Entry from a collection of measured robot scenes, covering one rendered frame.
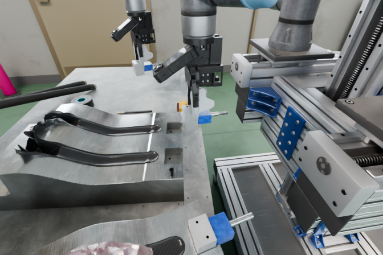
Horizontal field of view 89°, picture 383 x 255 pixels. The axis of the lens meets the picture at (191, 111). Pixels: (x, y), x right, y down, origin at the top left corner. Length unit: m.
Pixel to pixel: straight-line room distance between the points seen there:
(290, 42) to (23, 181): 0.84
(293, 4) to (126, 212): 0.78
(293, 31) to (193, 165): 0.56
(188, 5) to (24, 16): 2.90
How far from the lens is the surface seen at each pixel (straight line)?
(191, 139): 0.67
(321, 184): 0.48
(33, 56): 3.37
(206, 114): 0.54
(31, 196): 0.60
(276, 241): 1.20
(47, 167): 0.53
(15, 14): 3.27
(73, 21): 2.96
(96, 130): 0.62
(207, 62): 0.48
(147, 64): 0.88
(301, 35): 0.81
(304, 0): 0.79
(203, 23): 0.43
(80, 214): 0.58
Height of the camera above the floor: 1.26
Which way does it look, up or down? 35 degrees down
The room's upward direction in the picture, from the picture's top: straight up
